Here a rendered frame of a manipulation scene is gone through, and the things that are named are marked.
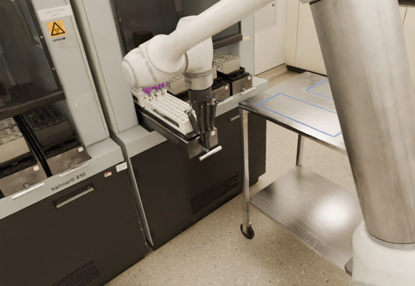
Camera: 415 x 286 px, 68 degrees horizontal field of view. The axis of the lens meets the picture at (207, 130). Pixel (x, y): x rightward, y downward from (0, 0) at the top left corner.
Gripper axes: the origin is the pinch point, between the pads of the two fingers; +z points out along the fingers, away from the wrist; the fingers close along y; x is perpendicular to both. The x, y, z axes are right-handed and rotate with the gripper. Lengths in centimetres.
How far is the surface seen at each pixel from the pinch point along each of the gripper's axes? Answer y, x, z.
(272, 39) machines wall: -207, -148, 37
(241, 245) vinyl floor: -20, -6, 80
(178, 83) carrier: -14.0, -35.6, -6.6
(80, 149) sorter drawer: 35.4, -28.2, 0.3
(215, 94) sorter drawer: -28.1, -28.2, 1.7
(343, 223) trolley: -46, 33, 52
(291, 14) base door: -229, -142, 15
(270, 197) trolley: -36, 0, 52
